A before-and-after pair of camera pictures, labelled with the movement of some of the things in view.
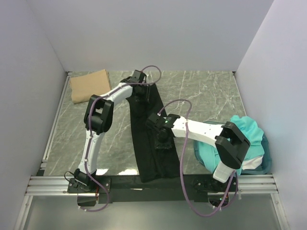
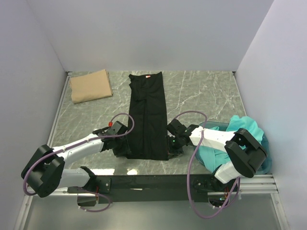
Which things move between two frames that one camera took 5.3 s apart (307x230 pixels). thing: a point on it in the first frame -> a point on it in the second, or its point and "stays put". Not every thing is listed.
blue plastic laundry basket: [261, 169] stays put
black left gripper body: [144, 94] -> [121, 147]
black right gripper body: [162, 143] -> [174, 146]
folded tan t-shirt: [83, 87] stays put
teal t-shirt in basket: [207, 153] stays put
